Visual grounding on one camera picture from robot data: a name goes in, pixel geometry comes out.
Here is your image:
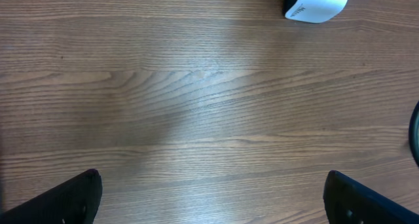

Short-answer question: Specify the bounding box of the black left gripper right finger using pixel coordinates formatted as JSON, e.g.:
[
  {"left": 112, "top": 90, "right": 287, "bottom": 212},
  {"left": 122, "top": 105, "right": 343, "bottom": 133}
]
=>
[{"left": 323, "top": 170, "right": 418, "bottom": 224}]

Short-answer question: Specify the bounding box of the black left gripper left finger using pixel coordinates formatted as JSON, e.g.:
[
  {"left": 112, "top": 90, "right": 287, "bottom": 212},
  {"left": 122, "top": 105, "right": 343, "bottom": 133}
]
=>
[{"left": 1, "top": 169, "right": 103, "bottom": 224}]

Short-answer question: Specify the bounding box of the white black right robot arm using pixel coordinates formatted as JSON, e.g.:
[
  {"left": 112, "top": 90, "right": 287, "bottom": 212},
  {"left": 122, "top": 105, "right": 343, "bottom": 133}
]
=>
[{"left": 409, "top": 102, "right": 419, "bottom": 166}]

